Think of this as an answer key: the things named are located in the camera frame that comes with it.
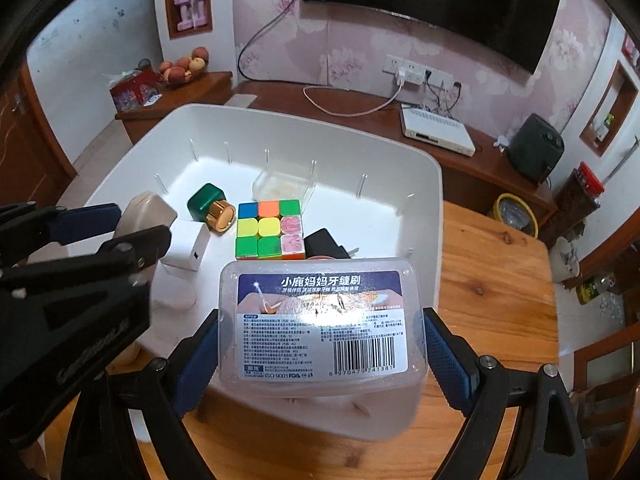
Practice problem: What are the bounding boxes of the yellow and black jar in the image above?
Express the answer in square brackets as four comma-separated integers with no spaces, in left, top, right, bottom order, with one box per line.
[577,272,614,307]

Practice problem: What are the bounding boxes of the white wall socket strip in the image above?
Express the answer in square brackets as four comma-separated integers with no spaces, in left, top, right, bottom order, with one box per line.
[382,55,454,87]

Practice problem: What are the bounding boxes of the yellow rimmed bucket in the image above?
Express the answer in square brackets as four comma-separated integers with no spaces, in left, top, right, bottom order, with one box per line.
[492,192,540,240]

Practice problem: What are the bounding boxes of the wooden chair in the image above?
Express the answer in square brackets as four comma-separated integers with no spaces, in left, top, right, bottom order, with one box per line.
[572,310,640,413]

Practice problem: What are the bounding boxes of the white set-top box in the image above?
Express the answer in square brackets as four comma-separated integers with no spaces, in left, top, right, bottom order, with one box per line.
[400,102,476,157]

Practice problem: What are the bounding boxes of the red printed gift box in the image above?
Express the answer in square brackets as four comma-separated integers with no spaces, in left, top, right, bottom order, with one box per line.
[110,71,164,113]

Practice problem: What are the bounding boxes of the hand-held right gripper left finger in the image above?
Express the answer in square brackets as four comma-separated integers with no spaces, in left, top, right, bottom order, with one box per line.
[62,309,221,480]

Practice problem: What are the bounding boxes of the black power adapter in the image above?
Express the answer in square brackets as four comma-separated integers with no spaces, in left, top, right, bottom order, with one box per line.
[304,228,361,261]

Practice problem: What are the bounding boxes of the white charging cable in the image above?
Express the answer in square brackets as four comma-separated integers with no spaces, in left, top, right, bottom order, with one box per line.
[302,77,407,117]

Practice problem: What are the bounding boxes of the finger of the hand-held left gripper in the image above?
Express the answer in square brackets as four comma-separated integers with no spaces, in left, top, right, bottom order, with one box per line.
[0,202,122,267]
[0,225,172,301]

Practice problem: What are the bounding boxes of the green bottle with gold cap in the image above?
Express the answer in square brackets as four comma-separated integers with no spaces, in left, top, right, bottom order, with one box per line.
[187,183,237,235]

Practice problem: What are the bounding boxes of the white small box black mark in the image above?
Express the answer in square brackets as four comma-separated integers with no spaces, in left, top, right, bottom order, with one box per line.
[161,219,212,272]

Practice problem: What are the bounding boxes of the wooden television cabinet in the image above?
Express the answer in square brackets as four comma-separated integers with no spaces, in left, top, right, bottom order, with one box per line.
[116,71,558,221]

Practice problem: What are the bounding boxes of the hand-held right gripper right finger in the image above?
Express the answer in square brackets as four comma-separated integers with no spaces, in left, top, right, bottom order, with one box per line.
[424,307,590,480]

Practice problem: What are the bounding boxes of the beige rounded box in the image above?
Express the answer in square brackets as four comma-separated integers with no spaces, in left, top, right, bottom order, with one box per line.
[114,191,179,241]

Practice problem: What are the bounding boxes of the red lidded jar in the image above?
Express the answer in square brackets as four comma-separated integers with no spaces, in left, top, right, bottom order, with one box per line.
[540,161,605,248]

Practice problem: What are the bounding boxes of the white plastic bin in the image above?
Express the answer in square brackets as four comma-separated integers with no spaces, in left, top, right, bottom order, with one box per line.
[82,103,445,443]

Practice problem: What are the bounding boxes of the dark green speaker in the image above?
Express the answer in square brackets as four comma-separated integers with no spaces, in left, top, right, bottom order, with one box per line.
[509,114,565,184]

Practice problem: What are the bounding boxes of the bowl of peaches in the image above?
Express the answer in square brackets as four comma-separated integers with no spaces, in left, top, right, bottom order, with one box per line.
[159,46,208,87]

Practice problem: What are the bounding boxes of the brown wooden door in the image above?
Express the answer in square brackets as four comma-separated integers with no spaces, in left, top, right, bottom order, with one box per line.
[0,67,76,207]

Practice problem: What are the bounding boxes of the clear small box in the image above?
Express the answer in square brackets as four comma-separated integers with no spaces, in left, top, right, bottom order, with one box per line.
[251,166,318,207]

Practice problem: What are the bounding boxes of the white patterned cup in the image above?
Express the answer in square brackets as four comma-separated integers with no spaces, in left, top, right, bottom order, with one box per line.
[550,237,581,282]

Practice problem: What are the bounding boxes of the clear plastic box blue label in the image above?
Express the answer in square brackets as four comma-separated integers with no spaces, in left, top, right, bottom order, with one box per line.
[217,256,427,398]

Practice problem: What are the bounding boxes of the black flat television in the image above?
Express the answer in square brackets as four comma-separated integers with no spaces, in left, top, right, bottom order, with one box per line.
[304,0,563,75]

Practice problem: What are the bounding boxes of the black television cable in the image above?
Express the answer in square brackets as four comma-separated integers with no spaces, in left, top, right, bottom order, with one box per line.
[237,0,307,83]

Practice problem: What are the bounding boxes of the colourful puzzle cube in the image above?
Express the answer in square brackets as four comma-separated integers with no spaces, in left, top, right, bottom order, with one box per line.
[235,199,307,261]

